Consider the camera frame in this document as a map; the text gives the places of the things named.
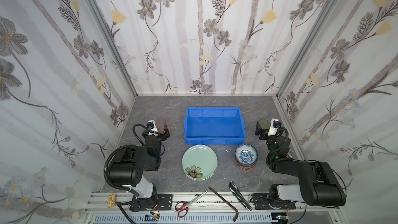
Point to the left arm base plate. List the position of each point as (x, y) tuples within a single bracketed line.
[(161, 202)]

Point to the red handled scissors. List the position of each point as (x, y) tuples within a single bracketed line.
[(182, 207)]

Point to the green floral plate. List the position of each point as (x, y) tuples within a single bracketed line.
[(199, 162)]

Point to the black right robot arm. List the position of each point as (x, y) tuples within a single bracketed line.
[(317, 182)]

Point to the dark bent metal bar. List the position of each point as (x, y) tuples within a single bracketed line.
[(227, 203)]

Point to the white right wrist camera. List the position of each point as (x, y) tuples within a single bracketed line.
[(275, 125)]

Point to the small wooden block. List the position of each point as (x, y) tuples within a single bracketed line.
[(111, 202)]

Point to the green glass cup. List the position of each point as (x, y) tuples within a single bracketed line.
[(263, 125)]

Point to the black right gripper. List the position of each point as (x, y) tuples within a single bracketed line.
[(265, 129)]

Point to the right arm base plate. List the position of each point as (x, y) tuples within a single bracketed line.
[(261, 202)]

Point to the blue plastic bin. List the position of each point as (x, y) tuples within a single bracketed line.
[(214, 126)]

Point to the aluminium front rail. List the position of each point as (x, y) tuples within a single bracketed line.
[(97, 203)]

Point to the red rimmed bowl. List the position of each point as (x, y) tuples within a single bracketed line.
[(245, 168)]

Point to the pink glass cup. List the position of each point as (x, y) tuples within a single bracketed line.
[(161, 123)]

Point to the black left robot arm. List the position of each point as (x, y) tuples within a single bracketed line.
[(124, 168)]

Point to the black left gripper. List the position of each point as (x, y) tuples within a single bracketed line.
[(160, 135)]

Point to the white slotted cable duct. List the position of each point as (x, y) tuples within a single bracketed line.
[(205, 218)]

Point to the blue patterned bowl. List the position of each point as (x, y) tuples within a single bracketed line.
[(246, 155)]

